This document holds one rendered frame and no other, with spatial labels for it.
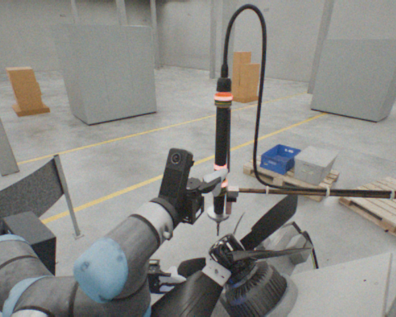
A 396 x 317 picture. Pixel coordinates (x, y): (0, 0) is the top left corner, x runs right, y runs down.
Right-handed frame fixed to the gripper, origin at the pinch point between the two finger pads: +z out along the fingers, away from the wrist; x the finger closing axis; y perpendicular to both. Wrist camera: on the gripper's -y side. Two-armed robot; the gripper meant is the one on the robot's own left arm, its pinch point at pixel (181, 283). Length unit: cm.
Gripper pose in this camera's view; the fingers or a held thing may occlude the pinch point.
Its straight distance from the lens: 94.4
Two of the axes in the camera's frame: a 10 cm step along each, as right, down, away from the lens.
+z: 10.0, 0.2, -0.2
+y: 0.3, -3.3, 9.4
